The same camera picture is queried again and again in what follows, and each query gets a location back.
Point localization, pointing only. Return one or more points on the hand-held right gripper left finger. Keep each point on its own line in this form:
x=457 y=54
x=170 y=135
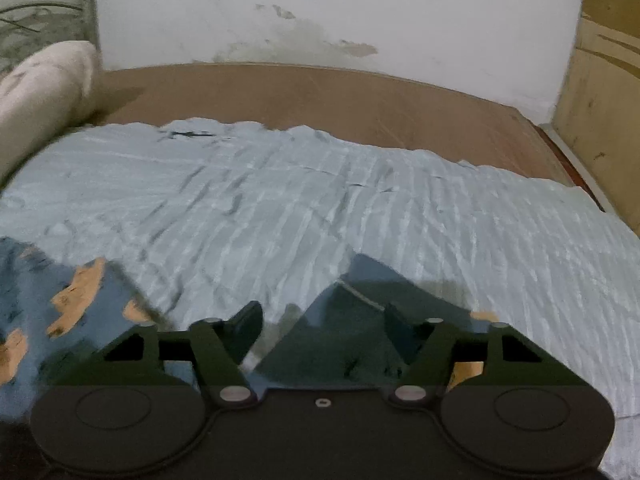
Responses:
x=248 y=321

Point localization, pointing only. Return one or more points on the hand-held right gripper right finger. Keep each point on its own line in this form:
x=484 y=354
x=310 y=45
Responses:
x=398 y=327

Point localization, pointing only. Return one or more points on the blue pants with orange patches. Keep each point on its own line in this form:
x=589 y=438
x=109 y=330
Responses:
x=35 y=285

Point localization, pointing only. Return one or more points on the light blue ribbed blanket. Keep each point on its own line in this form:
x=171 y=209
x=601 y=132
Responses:
x=300 y=200

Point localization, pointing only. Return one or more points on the light wooden wardrobe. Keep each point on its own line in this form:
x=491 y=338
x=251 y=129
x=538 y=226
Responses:
x=605 y=110

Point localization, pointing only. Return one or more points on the cream rolled duvet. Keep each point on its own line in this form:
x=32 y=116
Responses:
x=40 y=90

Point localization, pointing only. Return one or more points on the metal scrollwork headboard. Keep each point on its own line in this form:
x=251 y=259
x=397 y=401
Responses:
x=89 y=10

